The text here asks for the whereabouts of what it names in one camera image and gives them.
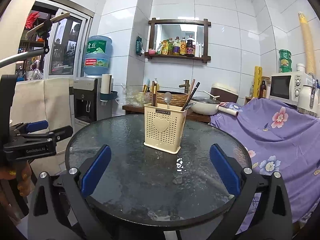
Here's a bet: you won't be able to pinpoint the wooden framed wall shelf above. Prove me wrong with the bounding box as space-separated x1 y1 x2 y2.
145 18 211 63

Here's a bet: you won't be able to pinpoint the tall stack paper cups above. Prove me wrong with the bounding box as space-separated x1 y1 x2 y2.
298 12 316 75

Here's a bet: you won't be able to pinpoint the brown wooden chopsticks pair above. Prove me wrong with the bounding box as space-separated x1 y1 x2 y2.
188 79 195 97

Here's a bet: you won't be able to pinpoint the dark wooden counter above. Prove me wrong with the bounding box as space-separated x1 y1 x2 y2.
121 104 212 124

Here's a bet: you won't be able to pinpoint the black chopstick gold band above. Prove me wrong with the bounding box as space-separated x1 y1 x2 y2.
152 81 158 107

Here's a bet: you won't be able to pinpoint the white frying pan with lid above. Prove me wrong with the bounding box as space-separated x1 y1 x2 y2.
188 96 239 117

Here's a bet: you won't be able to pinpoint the brown glass bottle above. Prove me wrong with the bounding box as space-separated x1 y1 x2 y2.
259 80 266 99

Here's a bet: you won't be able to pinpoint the blue water jug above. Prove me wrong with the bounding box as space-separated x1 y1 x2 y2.
82 35 113 76

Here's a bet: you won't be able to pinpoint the brown white rice cooker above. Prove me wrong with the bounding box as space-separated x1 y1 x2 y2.
210 83 239 103

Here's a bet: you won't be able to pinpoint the brass faucet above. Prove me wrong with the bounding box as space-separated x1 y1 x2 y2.
178 80 190 94

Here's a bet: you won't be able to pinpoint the purple floral cloth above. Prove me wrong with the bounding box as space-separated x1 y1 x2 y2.
210 99 319 225

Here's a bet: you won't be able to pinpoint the yellow roll of wrap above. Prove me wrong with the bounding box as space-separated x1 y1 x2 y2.
253 66 263 98

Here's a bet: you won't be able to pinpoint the water dispenser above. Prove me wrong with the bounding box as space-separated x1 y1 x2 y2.
73 77 112 133

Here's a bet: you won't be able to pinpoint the dark soy sauce bottle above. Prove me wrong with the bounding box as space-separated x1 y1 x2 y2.
186 35 195 57

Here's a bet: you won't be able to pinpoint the crumpled clear plastic bag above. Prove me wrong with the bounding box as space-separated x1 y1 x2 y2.
118 84 150 107

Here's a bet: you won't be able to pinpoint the black chopstick plain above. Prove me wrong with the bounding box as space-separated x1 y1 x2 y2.
180 82 200 112

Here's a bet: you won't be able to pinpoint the white microwave oven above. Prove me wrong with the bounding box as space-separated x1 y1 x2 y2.
269 71 312 106

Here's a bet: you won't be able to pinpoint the clear plastic spoon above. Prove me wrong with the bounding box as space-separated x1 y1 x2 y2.
163 92 172 109

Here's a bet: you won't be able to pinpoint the left hand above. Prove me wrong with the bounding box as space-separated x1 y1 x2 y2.
1 162 31 197

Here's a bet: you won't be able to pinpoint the beige perforated utensil holder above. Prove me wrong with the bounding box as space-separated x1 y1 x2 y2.
144 103 187 154

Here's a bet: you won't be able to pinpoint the woven brown basin sink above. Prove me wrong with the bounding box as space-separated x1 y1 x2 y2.
157 90 188 107

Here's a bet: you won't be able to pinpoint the green packet on wall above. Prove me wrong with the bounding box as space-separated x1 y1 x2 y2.
136 36 145 56

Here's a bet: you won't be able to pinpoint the metal soup spoon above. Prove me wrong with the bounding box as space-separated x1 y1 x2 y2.
185 102 196 111

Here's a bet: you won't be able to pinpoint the stack of green bowls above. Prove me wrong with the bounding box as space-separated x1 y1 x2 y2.
279 49 292 73

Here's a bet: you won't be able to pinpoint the white kettle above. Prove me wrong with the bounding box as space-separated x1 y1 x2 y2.
297 73 319 117

